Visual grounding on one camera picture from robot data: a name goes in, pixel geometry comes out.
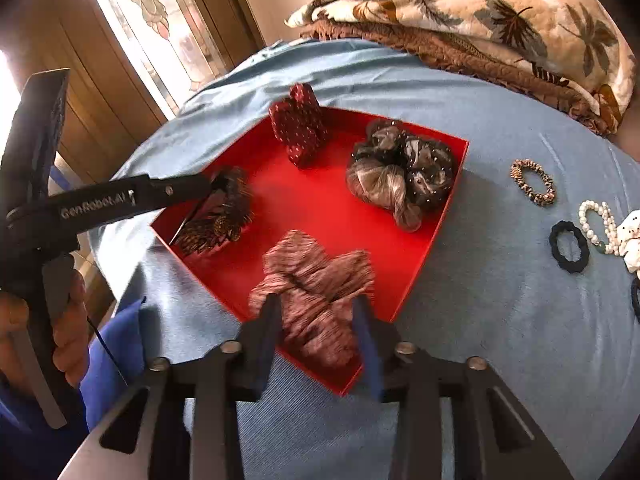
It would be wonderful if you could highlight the pink plaid scrunchie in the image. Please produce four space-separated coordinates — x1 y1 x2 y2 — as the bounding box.
248 230 377 368

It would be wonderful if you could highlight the pearl bracelet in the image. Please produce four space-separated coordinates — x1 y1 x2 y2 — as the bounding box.
578 200 623 256

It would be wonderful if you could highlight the black hair tie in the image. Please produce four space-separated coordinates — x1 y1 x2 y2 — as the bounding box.
549 220 591 275

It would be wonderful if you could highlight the brown blanket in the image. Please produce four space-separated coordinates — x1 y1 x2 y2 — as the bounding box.
300 20 613 136

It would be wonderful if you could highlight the grey organza scrunchie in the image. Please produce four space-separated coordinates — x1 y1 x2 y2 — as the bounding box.
346 119 458 233

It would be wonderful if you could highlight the leaf print blanket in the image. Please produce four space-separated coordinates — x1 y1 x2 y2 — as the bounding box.
285 0 636 126

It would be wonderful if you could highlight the stained glass window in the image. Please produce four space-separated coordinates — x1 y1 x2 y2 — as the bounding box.
80 0 266 116

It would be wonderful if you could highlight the wooden door frame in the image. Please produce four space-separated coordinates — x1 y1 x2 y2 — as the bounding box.
0 0 168 186

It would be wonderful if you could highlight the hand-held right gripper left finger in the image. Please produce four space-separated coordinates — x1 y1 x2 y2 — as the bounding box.
59 294 283 480

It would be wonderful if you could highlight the blue clothing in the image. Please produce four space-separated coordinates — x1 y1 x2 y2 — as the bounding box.
82 297 151 413

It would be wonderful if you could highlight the red dotted scrunchie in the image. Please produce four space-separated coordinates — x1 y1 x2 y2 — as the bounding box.
268 82 329 168

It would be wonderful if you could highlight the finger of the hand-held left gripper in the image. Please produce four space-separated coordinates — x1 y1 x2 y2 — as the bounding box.
131 170 228 211
169 192 218 247

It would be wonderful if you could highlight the person's left hand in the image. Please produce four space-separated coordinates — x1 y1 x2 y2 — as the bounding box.
0 267 92 401

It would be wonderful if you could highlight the leopard print hair tie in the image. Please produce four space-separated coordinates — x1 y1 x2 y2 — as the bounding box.
510 159 557 207

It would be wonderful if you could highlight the brown patterned scrunchie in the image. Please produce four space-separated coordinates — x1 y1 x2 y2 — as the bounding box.
172 166 255 259

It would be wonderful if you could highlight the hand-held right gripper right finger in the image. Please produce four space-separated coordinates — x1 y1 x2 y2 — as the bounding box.
351 295 576 480

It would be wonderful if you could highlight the red tray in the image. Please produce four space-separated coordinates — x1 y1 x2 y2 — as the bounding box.
150 102 471 396

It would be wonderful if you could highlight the white dotted bow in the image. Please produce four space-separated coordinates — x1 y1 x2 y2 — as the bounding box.
616 210 640 273

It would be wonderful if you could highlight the thin black cable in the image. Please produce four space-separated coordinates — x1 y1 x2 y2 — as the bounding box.
87 316 130 388

